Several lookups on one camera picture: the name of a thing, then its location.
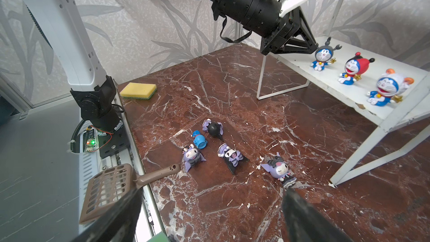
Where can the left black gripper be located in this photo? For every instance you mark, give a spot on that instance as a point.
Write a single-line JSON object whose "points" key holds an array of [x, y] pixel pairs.
{"points": [[292, 35]]}

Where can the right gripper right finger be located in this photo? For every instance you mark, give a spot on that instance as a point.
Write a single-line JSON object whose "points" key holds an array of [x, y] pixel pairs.
{"points": [[306, 224]]}

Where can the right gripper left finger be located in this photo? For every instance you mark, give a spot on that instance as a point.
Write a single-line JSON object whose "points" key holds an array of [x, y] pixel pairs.
{"points": [[118, 224]]}

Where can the small grey bunny figure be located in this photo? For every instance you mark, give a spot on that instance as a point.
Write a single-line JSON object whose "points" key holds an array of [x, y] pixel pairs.
{"points": [[324, 55]]}

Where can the red hat Doraemon figure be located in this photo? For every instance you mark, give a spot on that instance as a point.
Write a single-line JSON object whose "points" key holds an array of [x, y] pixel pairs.
{"points": [[354, 68]]}

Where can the white hooded Doraemon figure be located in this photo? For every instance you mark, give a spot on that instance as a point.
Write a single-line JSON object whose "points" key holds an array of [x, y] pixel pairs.
{"points": [[389, 88]]}

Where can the blue cup toy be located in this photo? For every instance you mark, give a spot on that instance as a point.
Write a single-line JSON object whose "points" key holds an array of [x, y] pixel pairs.
{"points": [[199, 140]]}

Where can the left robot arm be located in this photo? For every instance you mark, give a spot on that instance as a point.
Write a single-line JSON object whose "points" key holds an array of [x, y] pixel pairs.
{"points": [[132, 38]]}

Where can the white two-tier metal shelf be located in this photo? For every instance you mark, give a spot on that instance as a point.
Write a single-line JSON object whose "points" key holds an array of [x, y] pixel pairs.
{"points": [[413, 108]]}

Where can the brown plastic litter scoop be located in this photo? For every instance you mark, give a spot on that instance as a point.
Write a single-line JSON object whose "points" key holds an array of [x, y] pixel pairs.
{"points": [[109, 186]]}

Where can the purple dress Kuromi figure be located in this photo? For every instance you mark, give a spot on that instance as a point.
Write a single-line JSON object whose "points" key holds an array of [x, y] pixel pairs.
{"points": [[278, 169]]}

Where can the small circuit board with LED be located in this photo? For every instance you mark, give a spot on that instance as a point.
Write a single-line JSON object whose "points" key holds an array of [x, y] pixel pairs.
{"points": [[90, 140]]}

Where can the purple bat Kuromi figure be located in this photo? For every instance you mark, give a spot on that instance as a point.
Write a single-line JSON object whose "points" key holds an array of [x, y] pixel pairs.
{"points": [[231, 157]]}

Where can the purple striped Kuromi figure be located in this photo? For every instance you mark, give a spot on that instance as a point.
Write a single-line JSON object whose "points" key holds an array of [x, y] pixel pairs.
{"points": [[191, 156]]}

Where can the black Kuromi figure lying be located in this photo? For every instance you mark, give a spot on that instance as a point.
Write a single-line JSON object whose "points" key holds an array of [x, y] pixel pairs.
{"points": [[215, 129]]}

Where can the yellow green sponge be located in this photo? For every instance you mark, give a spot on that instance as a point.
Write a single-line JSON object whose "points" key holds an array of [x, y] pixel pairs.
{"points": [[138, 91]]}

